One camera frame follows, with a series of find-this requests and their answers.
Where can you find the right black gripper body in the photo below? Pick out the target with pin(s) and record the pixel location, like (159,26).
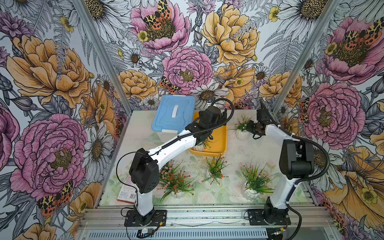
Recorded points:
(253,128)

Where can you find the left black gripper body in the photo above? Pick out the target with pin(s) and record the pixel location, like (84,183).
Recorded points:
(221,121)

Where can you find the orange flower potted plant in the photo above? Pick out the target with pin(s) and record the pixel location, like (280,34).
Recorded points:
(257,181)
(215,167)

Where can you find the pink red potted gypsophila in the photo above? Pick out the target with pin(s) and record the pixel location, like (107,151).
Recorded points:
(175,181)

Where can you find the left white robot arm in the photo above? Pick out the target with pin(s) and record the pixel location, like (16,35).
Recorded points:
(144,170)

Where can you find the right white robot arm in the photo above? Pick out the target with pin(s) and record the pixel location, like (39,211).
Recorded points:
(301,160)

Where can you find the blue lid storage box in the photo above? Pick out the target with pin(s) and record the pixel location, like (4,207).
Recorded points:
(174,113)

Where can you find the yellow plastic tray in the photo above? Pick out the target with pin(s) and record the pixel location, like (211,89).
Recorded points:
(218,145)

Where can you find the pink white paper card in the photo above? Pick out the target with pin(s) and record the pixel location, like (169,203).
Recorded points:
(127,193)

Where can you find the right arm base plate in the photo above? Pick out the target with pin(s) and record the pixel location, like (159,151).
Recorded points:
(261,217)

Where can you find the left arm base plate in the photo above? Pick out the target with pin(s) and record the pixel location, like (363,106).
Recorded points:
(155,218)

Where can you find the right aluminium corner post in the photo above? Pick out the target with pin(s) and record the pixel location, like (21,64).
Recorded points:
(321,25)

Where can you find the aluminium corner post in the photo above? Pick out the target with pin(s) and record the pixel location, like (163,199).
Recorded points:
(321,25)
(93,32)

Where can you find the left aluminium corner post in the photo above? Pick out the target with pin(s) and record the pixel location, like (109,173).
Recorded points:
(93,32)

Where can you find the aluminium rail frame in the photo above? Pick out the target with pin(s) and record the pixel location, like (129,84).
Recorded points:
(227,222)

